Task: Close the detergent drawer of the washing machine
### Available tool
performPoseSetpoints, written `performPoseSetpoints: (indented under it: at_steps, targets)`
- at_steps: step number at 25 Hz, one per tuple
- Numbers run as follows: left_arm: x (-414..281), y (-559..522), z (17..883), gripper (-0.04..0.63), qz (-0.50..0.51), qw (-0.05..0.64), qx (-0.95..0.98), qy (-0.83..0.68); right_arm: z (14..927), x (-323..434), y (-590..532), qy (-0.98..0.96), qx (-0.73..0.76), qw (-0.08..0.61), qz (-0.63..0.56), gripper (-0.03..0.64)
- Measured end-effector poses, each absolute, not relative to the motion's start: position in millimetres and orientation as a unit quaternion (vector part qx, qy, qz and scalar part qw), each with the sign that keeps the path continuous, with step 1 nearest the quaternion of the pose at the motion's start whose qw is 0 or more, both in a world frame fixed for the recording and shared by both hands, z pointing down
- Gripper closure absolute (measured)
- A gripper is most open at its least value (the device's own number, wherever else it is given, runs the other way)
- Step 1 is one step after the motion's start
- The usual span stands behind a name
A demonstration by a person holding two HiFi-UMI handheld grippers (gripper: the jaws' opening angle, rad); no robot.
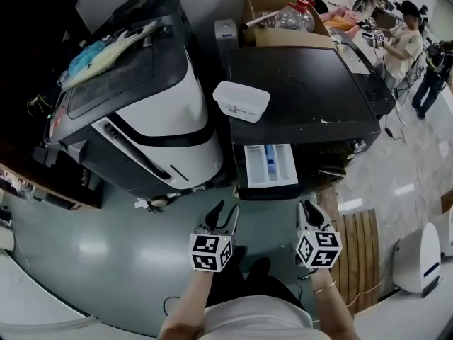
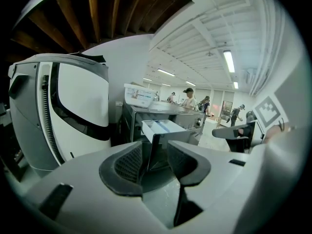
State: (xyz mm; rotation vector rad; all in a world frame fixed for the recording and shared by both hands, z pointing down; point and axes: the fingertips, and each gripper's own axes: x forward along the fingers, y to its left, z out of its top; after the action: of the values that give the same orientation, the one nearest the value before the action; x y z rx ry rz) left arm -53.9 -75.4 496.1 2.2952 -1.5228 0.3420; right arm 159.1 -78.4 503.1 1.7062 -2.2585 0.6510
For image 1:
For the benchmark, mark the person's right forearm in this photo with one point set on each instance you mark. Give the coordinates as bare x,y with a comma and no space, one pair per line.
332,308

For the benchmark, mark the black washing machine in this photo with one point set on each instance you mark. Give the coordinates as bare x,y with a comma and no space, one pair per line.
301,90

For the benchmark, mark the black low appliance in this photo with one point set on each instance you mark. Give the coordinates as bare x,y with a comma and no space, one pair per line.
371,87

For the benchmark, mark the metal tube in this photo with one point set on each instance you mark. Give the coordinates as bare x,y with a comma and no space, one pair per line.
258,19

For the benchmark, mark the person's black shoe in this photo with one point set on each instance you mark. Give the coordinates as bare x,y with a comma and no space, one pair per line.
240,253

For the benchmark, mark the brown flat board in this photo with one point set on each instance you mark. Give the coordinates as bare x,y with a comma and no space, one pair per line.
327,204

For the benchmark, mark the clear bottle with red cap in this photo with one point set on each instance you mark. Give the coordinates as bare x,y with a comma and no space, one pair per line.
293,18

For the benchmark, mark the dark low shelf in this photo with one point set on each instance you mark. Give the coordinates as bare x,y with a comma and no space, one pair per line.
70,193

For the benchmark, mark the wooden slat platform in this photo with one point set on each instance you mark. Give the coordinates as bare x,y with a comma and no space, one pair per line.
357,257

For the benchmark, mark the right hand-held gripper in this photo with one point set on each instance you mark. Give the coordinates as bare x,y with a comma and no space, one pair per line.
318,250

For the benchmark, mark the white plastic scrap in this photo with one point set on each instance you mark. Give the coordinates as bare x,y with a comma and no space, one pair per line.
141,203

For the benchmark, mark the black power adapter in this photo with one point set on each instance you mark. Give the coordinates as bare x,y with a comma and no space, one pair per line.
389,131

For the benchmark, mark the person's white shirt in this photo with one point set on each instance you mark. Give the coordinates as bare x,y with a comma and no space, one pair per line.
262,321

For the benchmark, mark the person's left forearm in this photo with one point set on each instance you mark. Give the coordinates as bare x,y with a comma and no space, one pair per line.
187,306

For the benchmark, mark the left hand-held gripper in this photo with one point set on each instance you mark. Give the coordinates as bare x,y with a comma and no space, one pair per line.
209,251

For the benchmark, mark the white plastic lidded container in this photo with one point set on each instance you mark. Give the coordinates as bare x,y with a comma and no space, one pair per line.
240,97

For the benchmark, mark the orange cloth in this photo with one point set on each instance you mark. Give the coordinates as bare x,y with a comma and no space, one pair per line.
336,22

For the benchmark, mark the cream plastic panel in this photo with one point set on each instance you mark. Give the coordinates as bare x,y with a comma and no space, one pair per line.
117,46

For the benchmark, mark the open brown cardboard box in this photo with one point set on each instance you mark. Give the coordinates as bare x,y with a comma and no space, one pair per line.
290,37

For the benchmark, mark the large white and grey appliance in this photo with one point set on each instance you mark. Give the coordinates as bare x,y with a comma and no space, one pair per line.
159,119

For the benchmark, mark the grey white box unit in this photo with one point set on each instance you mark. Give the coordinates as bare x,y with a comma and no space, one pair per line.
226,34

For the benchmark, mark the white rounded toilet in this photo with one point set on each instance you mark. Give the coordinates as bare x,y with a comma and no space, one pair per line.
417,257

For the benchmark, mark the white toilet with raised lid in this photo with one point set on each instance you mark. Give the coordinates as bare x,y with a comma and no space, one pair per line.
446,232

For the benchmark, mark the white detergent drawer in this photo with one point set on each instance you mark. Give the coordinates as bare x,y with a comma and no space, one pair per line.
255,168

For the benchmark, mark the person's black trousers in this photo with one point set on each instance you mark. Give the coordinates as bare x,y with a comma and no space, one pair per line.
255,282

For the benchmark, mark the pink cloth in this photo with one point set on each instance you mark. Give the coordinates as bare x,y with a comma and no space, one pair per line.
345,12

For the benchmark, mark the blue cloth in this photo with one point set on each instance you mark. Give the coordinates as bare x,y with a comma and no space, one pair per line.
85,59

